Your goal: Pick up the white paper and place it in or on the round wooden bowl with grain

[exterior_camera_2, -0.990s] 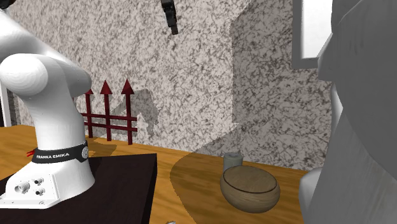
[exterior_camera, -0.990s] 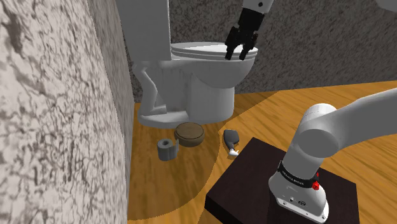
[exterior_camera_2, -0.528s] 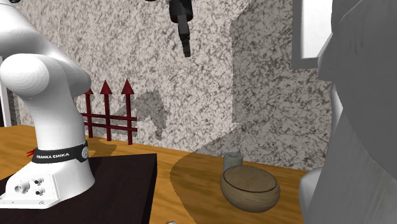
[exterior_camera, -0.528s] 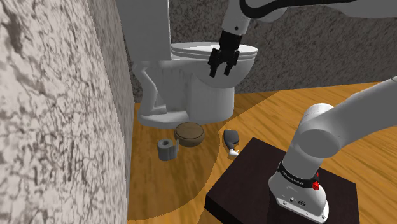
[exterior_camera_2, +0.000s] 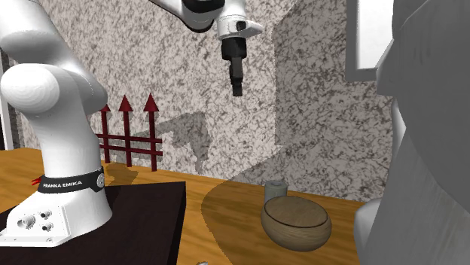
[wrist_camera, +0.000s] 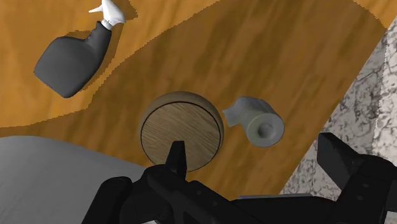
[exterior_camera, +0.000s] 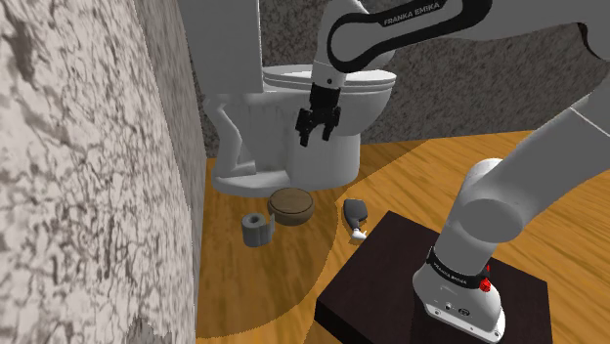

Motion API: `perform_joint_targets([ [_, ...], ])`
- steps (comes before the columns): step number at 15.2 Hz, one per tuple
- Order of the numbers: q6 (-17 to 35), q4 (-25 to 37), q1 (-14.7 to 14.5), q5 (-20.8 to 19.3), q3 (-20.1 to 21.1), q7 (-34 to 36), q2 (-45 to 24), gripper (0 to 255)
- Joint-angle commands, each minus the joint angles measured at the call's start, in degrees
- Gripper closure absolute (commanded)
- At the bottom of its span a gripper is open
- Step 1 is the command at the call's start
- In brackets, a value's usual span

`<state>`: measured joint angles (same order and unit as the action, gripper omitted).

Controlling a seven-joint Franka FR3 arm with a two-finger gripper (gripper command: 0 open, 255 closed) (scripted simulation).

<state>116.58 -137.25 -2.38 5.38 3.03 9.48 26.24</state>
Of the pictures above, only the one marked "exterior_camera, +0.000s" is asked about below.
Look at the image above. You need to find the white toilet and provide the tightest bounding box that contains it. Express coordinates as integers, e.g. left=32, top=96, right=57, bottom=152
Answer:
left=177, top=0, right=398, bottom=199

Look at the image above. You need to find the dark robot stand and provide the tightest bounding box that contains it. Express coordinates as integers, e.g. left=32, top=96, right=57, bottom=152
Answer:
left=314, top=210, right=554, bottom=344

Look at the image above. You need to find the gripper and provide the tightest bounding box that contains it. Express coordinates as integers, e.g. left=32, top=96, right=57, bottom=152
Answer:
left=294, top=82, right=342, bottom=148

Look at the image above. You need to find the grey toilet paper roll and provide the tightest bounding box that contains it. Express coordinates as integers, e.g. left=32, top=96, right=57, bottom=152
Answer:
left=240, top=212, right=277, bottom=248

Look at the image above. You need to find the brown round bowl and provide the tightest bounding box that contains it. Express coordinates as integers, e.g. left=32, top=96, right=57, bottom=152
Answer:
left=266, top=187, right=316, bottom=227

